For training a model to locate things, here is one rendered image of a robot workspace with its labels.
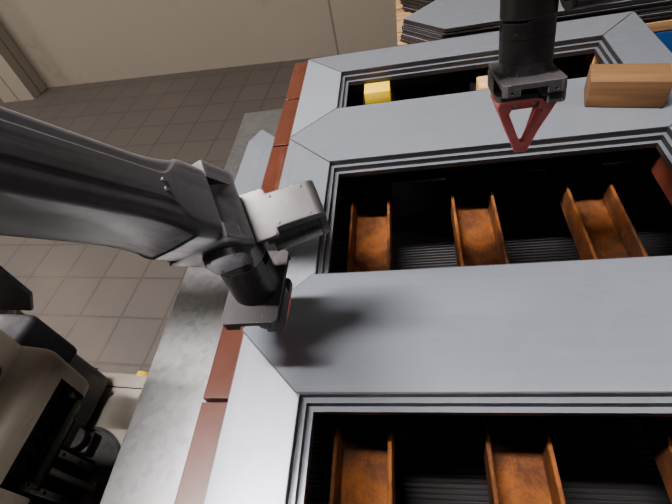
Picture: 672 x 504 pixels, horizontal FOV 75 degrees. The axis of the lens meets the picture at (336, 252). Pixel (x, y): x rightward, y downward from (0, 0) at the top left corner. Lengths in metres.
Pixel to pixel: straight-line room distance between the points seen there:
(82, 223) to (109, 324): 1.74
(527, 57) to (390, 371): 0.38
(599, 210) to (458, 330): 0.49
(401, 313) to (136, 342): 1.43
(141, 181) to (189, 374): 0.58
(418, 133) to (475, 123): 0.10
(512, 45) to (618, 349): 0.35
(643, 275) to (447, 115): 0.45
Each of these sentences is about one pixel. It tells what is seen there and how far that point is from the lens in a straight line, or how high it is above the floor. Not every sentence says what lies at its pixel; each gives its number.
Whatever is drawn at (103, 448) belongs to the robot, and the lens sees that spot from 1.39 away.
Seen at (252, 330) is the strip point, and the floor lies 0.85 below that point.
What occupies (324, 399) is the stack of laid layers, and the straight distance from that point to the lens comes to 0.56.
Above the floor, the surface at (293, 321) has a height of 0.85.
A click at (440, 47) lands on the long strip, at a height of 0.84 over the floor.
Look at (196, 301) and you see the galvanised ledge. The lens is 0.92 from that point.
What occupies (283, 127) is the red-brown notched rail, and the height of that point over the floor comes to 0.83.
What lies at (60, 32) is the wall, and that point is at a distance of 4.02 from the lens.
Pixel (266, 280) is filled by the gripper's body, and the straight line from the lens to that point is 0.48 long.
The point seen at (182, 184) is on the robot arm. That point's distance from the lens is 0.33.
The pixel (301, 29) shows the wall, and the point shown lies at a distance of 3.23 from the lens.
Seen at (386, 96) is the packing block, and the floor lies 0.80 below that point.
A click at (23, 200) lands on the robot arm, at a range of 0.25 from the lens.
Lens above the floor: 1.34
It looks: 48 degrees down
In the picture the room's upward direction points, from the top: 16 degrees counter-clockwise
